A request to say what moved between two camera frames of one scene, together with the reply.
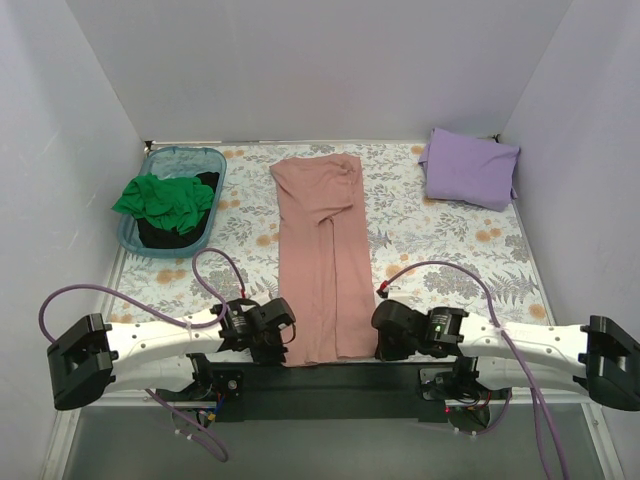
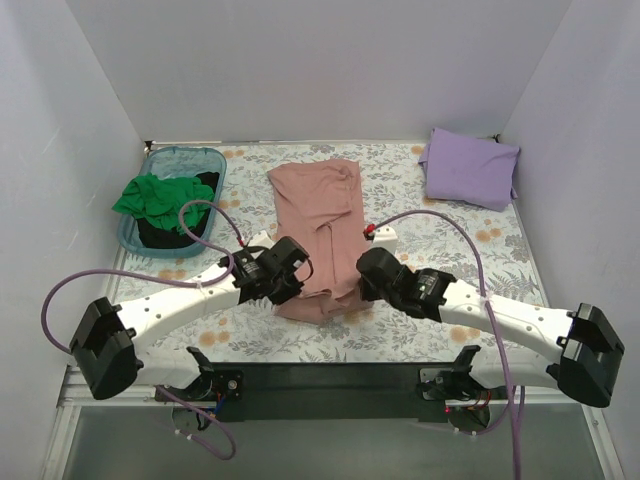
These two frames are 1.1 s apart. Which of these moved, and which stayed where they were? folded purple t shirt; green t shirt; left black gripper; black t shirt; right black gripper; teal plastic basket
Moved: left black gripper; right black gripper
Stayed: green t shirt; folded purple t shirt; teal plastic basket; black t shirt
